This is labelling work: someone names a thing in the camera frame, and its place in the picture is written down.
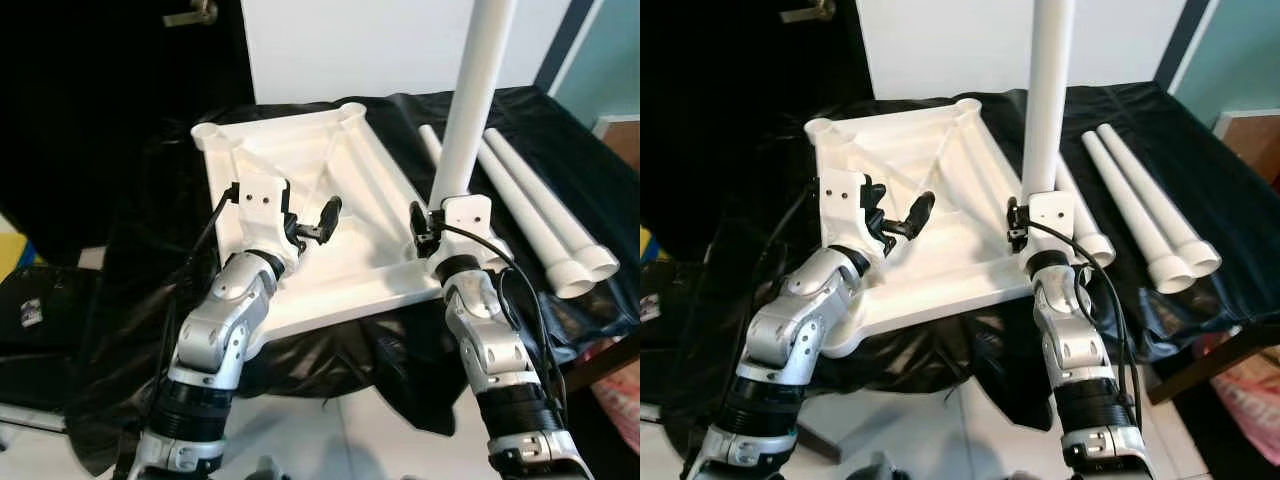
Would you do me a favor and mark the white plastic table top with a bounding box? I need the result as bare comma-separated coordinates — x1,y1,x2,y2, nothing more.
803,97,1041,359
190,102,446,351

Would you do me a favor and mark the black shiny table cloth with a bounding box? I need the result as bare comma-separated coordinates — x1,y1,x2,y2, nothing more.
665,82,1280,471
65,88,640,476

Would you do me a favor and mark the brown wooden table leg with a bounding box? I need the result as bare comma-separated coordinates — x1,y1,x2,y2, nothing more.
560,332,640,391
1145,320,1280,406
800,428,851,463

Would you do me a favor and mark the brown cardboard box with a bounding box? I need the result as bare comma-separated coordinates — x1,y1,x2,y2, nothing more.
595,115,640,171
1212,110,1280,186

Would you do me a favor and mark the black case with white label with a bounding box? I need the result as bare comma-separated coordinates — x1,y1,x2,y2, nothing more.
0,262,101,351
640,265,666,331

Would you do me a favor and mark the pink plastic bag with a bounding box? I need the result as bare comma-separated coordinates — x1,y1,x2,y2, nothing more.
1190,335,1280,466
590,340,640,451

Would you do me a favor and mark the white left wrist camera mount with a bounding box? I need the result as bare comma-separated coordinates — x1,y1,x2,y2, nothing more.
818,168,871,256
232,175,293,263

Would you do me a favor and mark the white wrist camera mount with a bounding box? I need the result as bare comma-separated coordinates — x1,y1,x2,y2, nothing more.
428,195,493,283
818,168,871,256
1022,190,1079,271
232,175,293,263

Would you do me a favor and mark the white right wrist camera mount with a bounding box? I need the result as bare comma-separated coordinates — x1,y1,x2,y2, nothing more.
428,195,493,283
1022,190,1079,271

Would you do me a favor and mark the metal door handle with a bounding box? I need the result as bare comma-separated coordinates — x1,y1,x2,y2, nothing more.
163,0,219,28
780,0,836,25

